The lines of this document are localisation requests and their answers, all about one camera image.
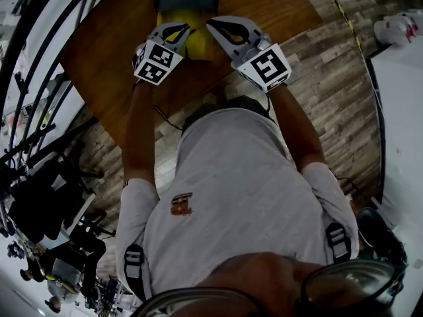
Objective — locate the black curved railing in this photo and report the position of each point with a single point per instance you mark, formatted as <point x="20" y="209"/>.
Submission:
<point x="20" y="61"/>

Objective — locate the yellow and black floor tape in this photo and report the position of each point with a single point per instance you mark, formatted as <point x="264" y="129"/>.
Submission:
<point x="343" y="13"/>

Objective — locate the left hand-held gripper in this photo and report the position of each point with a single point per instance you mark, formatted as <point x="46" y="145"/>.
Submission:
<point x="155" y="61"/>

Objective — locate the person's head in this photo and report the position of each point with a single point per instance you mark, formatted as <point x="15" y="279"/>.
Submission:
<point x="264" y="282"/>

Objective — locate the white t-shirt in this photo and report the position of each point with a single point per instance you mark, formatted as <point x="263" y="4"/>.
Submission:
<point x="238" y="183"/>

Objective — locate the black-rimmed eyeglasses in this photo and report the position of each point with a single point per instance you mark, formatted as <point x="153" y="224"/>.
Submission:
<point x="350" y="286"/>

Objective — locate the person's right forearm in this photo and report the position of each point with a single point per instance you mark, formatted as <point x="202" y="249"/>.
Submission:
<point x="297" y="130"/>

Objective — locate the white counter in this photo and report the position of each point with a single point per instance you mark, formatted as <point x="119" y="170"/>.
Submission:
<point x="403" y="127"/>

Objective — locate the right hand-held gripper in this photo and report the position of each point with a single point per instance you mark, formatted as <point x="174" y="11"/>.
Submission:
<point x="267" y="68"/>

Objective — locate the dark trousers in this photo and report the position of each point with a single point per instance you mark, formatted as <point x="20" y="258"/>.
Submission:
<point x="244" y="102"/>

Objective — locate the white bag with red print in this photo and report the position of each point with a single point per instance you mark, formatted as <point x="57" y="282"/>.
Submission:
<point x="395" y="28"/>

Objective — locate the person's right shoe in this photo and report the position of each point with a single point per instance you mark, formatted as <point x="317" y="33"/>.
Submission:
<point x="236" y="93"/>

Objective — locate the person's left forearm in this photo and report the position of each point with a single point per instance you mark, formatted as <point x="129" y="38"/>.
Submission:
<point x="138" y="134"/>

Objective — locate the black tripod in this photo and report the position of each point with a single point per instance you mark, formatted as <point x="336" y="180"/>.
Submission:
<point x="43" y="140"/>

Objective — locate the black bags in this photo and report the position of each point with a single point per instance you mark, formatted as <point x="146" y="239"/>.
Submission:
<point x="43" y="200"/>

